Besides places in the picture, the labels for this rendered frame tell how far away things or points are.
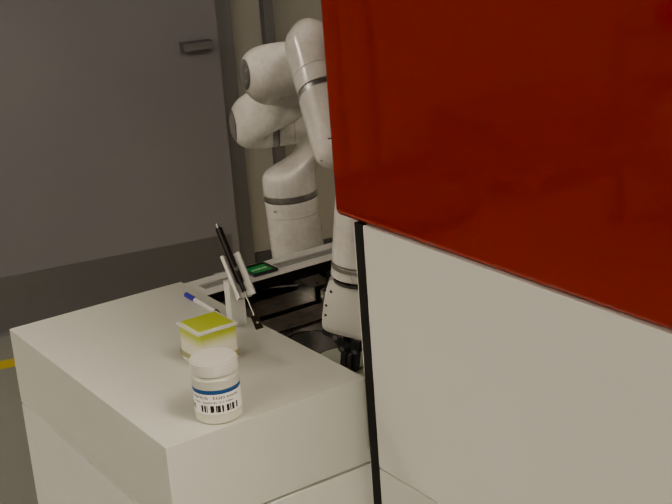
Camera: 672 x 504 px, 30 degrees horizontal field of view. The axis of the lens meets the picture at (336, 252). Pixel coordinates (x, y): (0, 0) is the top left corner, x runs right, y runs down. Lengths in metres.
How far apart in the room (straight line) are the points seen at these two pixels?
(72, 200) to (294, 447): 3.19
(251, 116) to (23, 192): 2.42
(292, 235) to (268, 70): 0.55
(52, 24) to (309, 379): 3.10
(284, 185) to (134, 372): 0.79
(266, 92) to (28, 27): 2.61
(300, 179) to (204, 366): 0.98
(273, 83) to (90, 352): 0.59
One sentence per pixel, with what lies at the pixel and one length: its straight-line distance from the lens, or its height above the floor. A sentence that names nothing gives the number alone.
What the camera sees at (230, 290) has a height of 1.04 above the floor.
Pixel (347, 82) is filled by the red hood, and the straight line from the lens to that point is 1.81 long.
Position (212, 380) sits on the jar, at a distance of 1.83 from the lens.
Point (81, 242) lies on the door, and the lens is 5.06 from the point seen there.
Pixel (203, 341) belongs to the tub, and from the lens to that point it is 2.02.
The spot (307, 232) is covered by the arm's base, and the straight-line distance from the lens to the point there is 2.76.
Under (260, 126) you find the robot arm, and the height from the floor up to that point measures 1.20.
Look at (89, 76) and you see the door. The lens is 4.94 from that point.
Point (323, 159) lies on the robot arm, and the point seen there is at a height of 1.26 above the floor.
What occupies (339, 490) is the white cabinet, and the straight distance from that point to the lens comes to 2.01.
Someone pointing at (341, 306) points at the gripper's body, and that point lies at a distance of 2.07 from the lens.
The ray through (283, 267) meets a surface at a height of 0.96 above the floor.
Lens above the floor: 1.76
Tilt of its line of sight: 18 degrees down
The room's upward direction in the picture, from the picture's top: 4 degrees counter-clockwise
